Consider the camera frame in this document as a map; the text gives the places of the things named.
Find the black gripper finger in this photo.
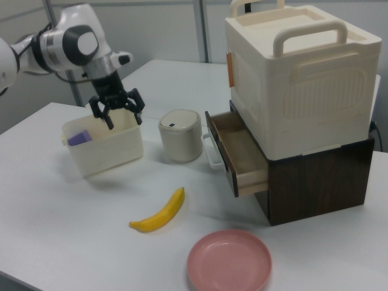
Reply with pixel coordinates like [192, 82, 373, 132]
[88, 96, 116, 131]
[122, 87, 146, 126]

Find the brown drawer with white handle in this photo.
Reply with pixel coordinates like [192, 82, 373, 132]
[201, 110, 269, 198]

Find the cream plastic storage box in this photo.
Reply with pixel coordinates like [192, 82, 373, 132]
[224, 0, 383, 159]

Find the black power cable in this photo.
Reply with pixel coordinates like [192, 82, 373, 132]
[367, 120, 384, 152]

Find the white plastic box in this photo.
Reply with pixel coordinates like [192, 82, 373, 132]
[60, 107, 144, 178]

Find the purple block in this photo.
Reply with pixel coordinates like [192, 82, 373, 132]
[66, 129, 93, 147]

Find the yellow banana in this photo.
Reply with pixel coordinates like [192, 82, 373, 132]
[129, 187, 186, 234]

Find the dark brown wooden cabinet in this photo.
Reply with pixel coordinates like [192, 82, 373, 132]
[229, 99, 375, 227]

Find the pink plate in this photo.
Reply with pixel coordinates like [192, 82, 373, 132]
[186, 229, 273, 291]

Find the cream mini trash bin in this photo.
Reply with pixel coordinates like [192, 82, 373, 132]
[158, 109, 203, 162]

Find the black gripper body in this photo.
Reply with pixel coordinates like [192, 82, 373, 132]
[92, 70, 127, 110]

